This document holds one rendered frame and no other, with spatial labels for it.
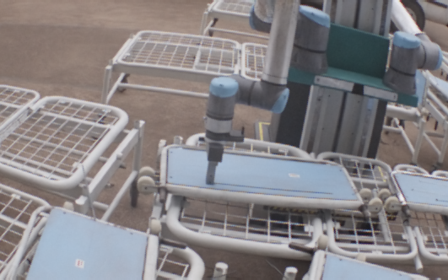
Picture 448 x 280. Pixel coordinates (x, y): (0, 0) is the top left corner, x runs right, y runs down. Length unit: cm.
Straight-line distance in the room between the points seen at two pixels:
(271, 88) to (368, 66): 81
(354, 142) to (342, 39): 53
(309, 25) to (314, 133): 60
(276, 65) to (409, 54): 81
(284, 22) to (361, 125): 99
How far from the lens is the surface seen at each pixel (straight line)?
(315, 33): 266
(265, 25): 267
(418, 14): 1008
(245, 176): 237
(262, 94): 221
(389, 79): 280
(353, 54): 287
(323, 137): 306
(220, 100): 213
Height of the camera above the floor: 156
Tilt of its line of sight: 22 degrees down
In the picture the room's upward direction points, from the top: 10 degrees clockwise
